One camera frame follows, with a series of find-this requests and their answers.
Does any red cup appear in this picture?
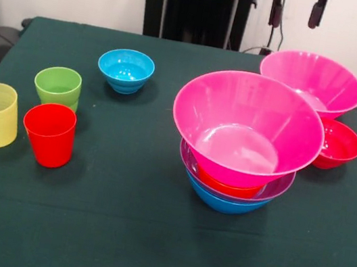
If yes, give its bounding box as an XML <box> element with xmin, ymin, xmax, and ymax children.
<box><xmin>16</xmin><ymin>98</ymin><xmax>80</xmax><ymax>171</ymax></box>

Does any black hanging cable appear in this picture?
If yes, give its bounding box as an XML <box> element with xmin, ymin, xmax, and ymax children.
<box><xmin>260</xmin><ymin>0</ymin><xmax>291</xmax><ymax>53</ymax></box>

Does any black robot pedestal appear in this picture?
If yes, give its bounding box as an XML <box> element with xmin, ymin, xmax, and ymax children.
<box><xmin>133</xmin><ymin>0</ymin><xmax>259</xmax><ymax>53</ymax></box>

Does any large blue bowl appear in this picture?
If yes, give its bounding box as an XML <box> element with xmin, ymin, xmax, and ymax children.
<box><xmin>180</xmin><ymin>168</ymin><xmax>276</xmax><ymax>221</ymax></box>

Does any purple bowl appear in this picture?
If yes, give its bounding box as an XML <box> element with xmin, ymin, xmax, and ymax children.
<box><xmin>171</xmin><ymin>137</ymin><xmax>300</xmax><ymax>213</ymax></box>

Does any large pink bowl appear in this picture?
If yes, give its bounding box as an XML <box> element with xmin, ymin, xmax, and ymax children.
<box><xmin>253</xmin><ymin>44</ymin><xmax>357</xmax><ymax>125</ymax></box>
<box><xmin>162</xmin><ymin>60</ymin><xmax>334</xmax><ymax>201</ymax></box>

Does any crimson bowl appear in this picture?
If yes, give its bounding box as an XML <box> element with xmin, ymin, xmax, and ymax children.
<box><xmin>309</xmin><ymin>116</ymin><xmax>357</xmax><ymax>176</ymax></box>

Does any green cup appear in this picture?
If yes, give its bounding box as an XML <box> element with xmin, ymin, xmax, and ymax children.
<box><xmin>30</xmin><ymin>63</ymin><xmax>85</xmax><ymax>113</ymax></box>

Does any small blue bowl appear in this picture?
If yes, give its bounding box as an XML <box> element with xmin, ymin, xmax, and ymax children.
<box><xmin>93</xmin><ymin>44</ymin><xmax>158</xmax><ymax>99</ymax></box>

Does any orange bowl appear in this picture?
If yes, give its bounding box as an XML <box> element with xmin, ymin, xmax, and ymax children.
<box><xmin>193</xmin><ymin>164</ymin><xmax>268</xmax><ymax>202</ymax></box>

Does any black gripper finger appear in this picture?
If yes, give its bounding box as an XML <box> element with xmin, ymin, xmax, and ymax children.
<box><xmin>307</xmin><ymin>0</ymin><xmax>330</xmax><ymax>31</ymax></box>
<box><xmin>267</xmin><ymin>0</ymin><xmax>285</xmax><ymax>28</ymax></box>

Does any dark green tablecloth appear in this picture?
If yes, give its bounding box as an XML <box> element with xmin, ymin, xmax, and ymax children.
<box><xmin>0</xmin><ymin>10</ymin><xmax>357</xmax><ymax>267</ymax></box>

